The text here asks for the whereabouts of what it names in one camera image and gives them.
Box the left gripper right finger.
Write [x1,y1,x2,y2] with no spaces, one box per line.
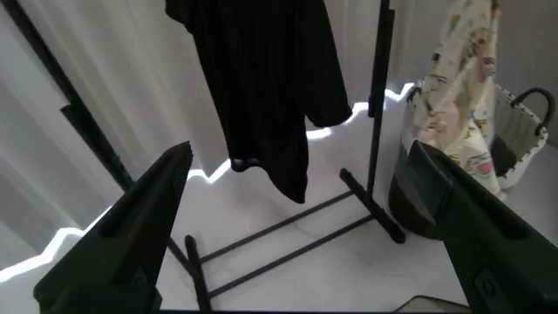
[407,139,558,314]

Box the cream printed garment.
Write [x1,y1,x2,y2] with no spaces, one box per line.
[399,0,503,197]

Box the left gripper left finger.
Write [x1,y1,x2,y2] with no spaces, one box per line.
[33,140,194,312]

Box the white laundry basket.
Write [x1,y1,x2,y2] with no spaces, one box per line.
[387,77,557,240]

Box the black garment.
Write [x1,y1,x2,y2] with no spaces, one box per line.
[164,0,353,205]

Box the black clothes rack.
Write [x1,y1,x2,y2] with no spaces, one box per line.
[0,0,406,313]

